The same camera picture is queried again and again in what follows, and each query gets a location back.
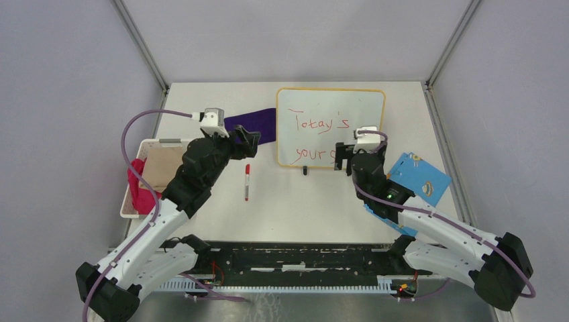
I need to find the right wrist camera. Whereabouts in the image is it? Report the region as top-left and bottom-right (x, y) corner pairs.
(353, 126), (388, 154)

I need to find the purple cloth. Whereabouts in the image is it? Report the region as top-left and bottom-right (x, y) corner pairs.
(224, 107), (276, 144)

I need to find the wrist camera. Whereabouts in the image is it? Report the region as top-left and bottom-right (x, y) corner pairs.
(353, 126), (388, 154)
(191, 108), (229, 138)

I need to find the white cable comb strip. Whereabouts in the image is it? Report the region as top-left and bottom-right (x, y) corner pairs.
(156, 277), (397, 294)

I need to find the red capped whiteboard marker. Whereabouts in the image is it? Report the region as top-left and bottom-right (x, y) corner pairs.
(244, 164), (250, 201)

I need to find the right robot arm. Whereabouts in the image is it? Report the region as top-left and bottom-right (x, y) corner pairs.
(334, 142), (537, 311)

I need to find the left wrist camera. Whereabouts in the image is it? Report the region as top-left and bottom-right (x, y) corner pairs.
(191, 108), (229, 138)

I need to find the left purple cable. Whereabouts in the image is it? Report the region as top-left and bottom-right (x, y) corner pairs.
(81, 109), (248, 322)

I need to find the blue patterned cloth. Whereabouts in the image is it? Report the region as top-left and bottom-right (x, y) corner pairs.
(363, 152), (453, 237)

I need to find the beige cloth in basket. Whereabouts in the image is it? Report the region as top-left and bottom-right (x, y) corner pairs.
(142, 146), (183, 193)

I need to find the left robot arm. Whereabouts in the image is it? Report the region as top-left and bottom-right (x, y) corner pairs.
(75, 125), (261, 321)

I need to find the pink cloth in basket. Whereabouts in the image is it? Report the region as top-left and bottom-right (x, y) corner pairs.
(127, 158), (156, 215)

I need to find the purple cable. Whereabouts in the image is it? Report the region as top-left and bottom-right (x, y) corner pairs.
(81, 109), (248, 322)
(352, 130), (537, 303)

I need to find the yellow framed whiteboard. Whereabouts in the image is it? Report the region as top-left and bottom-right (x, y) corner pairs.
(276, 87), (386, 168)

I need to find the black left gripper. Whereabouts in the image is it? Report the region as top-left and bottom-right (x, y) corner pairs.
(203, 124), (260, 187)

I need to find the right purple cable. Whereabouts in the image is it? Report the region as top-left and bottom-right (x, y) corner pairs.
(352, 130), (537, 303)

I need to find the white plastic basket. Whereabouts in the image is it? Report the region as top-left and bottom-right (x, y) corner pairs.
(119, 138), (190, 219)

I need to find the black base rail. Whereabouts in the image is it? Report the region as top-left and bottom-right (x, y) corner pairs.
(182, 240), (431, 287)

